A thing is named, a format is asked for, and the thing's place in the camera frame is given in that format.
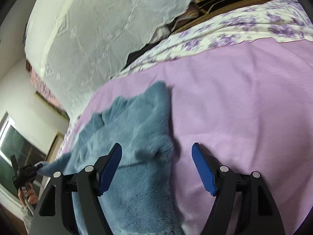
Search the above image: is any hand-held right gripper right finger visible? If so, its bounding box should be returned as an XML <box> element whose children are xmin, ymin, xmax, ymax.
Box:
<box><xmin>191</xmin><ymin>142</ymin><xmax>286</xmax><ymax>235</ymax></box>

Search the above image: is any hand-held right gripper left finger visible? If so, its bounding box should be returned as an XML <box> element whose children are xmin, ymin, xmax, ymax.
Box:
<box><xmin>28</xmin><ymin>143</ymin><xmax>122</xmax><ymax>235</ymax></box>

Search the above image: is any blue fleece garment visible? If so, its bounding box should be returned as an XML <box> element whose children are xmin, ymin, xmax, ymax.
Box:
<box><xmin>37</xmin><ymin>81</ymin><xmax>186</xmax><ymax>235</ymax></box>

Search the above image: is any person's left forearm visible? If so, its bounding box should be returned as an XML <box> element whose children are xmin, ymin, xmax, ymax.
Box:
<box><xmin>22</xmin><ymin>204</ymin><xmax>35</xmax><ymax>228</ymax></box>

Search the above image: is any person's left hand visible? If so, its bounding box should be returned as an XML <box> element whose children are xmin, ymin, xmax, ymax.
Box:
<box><xmin>18</xmin><ymin>183</ymin><xmax>40</xmax><ymax>206</ymax></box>

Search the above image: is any lilac blanket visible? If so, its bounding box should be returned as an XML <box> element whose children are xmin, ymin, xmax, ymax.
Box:
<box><xmin>57</xmin><ymin>38</ymin><xmax>313</xmax><ymax>235</ymax></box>

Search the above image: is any pink floral curtain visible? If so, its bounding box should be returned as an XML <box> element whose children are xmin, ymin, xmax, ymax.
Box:
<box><xmin>29</xmin><ymin>64</ymin><xmax>61</xmax><ymax>110</ymax></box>

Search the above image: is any white lace cloth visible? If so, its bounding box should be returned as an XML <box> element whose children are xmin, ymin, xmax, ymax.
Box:
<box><xmin>24</xmin><ymin>0</ymin><xmax>282</xmax><ymax>124</ymax></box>

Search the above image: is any purple floral bedsheet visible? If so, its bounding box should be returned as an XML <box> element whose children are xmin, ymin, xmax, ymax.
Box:
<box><xmin>110</xmin><ymin>0</ymin><xmax>313</xmax><ymax>79</ymax></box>

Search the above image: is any pink zippered cloth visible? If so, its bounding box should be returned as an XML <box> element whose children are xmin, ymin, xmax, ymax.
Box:
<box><xmin>176</xmin><ymin>5</ymin><xmax>204</xmax><ymax>27</ymax></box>

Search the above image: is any wooden frame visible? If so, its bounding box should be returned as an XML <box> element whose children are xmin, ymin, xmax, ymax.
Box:
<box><xmin>34</xmin><ymin>92</ymin><xmax>70</xmax><ymax>163</ymax></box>

